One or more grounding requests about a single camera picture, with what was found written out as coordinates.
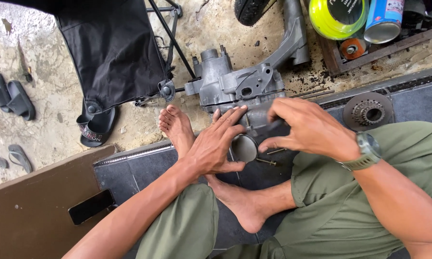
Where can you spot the person's left foot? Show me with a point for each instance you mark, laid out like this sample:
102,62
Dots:
176,129

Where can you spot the brown wooden board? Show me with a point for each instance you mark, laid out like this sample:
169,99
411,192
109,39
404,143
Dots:
28,205

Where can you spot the orange round wheel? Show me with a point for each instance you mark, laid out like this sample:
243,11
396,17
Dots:
352,48

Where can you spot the long metal stud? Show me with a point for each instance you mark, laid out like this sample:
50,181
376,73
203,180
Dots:
320,94
307,93

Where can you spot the person's right foot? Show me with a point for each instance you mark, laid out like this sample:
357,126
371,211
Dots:
244,205

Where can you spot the olive green trousers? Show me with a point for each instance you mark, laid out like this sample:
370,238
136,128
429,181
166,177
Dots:
345,216

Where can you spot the grey metal gear cluster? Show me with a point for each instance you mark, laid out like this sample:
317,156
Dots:
368,110

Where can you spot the grey metal engine case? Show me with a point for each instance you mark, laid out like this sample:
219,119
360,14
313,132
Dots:
223,82

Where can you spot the yellow-green spool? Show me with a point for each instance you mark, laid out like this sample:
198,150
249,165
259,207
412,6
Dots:
327,21

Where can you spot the person's right hand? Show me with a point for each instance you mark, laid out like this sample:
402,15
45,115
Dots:
316,133

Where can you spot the green wristwatch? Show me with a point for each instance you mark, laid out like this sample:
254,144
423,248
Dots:
369,151

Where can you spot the black folding chair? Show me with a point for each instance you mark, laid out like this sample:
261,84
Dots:
111,50

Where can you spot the black phone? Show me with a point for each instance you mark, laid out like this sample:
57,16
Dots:
90,207

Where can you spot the round grey metal cap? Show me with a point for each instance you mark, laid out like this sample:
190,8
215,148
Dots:
244,148

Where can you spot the person's foot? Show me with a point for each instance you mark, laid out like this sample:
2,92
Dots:
244,205
176,129

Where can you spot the person's left hand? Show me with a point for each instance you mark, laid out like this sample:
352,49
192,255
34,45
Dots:
208,151

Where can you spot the wooden crate with tools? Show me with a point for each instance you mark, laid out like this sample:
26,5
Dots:
381,50

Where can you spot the blue spray can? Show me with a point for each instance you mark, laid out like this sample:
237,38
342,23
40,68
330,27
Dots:
383,19

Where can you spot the black rubber tyre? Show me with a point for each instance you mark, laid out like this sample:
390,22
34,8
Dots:
248,10

